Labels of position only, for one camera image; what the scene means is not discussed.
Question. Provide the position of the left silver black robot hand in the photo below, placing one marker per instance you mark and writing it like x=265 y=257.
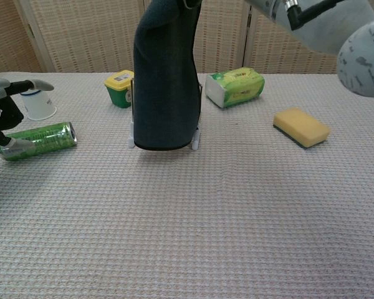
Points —
x=6 y=115

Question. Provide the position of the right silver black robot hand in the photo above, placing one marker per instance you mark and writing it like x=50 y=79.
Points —
x=192 y=2

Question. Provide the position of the yellow cloth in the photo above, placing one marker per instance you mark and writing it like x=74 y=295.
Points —
x=165 y=93

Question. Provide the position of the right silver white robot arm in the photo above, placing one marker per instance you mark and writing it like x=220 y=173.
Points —
x=361 y=53

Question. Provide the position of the white paper cup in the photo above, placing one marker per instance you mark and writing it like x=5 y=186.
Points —
x=39 y=106

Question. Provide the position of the green drink can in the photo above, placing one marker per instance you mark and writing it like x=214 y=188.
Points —
x=46 y=138

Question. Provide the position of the green tissue pack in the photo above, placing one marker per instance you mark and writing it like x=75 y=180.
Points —
x=237 y=87

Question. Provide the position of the woven folding screen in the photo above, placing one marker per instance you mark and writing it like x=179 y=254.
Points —
x=87 y=34

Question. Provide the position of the green tub with yellow lid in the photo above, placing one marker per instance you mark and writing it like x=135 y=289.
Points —
x=120 y=90

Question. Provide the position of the yellow sponge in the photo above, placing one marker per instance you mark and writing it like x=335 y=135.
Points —
x=302 y=127

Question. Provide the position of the beige woven tablecloth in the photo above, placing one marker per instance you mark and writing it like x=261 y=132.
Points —
x=187 y=233

